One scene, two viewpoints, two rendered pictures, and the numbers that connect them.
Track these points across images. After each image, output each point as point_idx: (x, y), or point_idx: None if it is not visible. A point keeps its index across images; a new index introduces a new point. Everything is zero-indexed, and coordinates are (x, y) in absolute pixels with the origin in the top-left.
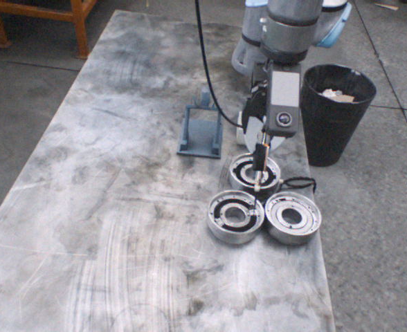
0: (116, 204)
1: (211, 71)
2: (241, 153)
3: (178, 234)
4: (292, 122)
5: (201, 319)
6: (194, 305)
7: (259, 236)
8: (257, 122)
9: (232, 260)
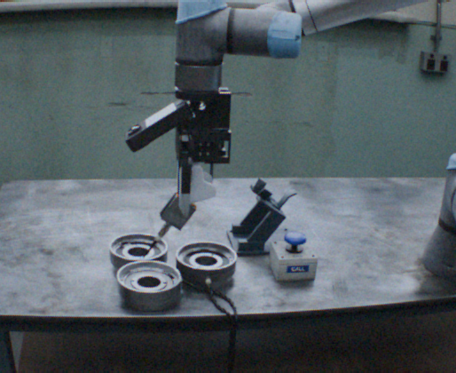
0: (142, 213)
1: (403, 237)
2: (255, 266)
3: None
4: (131, 132)
5: (38, 254)
6: (49, 251)
7: None
8: (177, 162)
9: (95, 265)
